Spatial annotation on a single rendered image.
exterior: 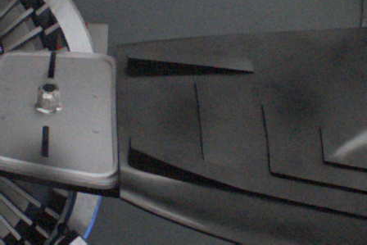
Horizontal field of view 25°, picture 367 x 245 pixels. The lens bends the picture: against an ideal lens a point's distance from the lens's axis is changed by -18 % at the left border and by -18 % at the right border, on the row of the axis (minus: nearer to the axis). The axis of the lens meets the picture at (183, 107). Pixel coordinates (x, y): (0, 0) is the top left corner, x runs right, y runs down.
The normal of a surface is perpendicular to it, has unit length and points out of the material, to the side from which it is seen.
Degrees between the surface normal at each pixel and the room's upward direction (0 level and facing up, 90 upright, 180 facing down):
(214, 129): 4
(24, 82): 0
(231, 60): 1
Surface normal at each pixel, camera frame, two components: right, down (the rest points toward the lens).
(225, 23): 0.07, 0.55
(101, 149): 0.15, -0.83
